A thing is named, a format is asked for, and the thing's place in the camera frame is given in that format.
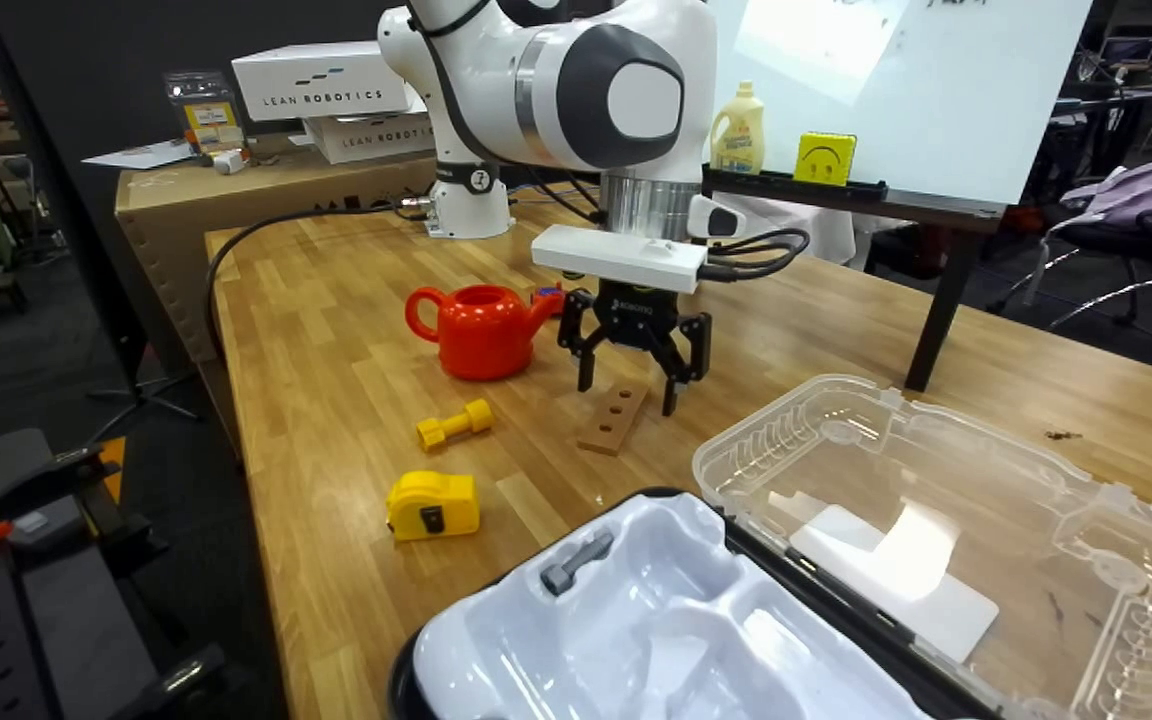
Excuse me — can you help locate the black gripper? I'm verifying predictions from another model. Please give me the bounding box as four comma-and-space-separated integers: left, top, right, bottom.
556, 281, 710, 415

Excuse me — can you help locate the wooden plank with holes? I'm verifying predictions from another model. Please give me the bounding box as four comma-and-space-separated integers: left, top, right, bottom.
577, 386, 648, 457

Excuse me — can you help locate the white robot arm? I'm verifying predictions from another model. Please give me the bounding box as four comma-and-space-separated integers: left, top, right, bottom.
377, 0, 714, 410

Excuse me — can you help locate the white electronics box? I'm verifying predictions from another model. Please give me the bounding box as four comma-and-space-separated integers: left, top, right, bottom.
232, 39, 433, 165

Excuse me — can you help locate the cardboard box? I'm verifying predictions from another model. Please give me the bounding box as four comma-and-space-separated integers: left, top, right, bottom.
112, 154, 433, 389

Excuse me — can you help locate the red toy watering can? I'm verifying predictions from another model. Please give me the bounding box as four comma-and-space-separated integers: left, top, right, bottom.
402, 284, 563, 386

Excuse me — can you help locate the yellow toy bolt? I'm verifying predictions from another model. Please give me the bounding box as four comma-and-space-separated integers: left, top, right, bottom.
414, 400, 490, 454

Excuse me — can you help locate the yellow detergent bottle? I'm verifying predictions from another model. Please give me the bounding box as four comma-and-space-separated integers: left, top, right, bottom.
709, 84, 762, 176

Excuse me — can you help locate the grey toy piece in case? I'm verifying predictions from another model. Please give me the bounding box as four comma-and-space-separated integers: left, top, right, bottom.
540, 535, 613, 595

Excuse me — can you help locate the yellow smiley block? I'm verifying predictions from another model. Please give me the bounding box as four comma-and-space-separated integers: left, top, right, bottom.
794, 133, 857, 188

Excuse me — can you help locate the yellow toy tape measure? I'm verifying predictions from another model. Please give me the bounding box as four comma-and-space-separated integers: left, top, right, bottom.
385, 472, 483, 542

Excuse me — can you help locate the black toy tool case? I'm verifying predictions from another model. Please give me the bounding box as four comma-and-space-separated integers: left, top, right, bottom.
387, 375, 1152, 720

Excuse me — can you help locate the black equipment cart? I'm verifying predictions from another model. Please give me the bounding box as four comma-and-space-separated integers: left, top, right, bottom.
0, 430, 226, 720

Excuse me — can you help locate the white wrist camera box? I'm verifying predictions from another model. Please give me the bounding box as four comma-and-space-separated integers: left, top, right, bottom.
532, 226, 709, 293

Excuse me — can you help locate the black camera cable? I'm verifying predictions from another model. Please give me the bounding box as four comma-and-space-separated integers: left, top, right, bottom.
695, 198, 810, 284

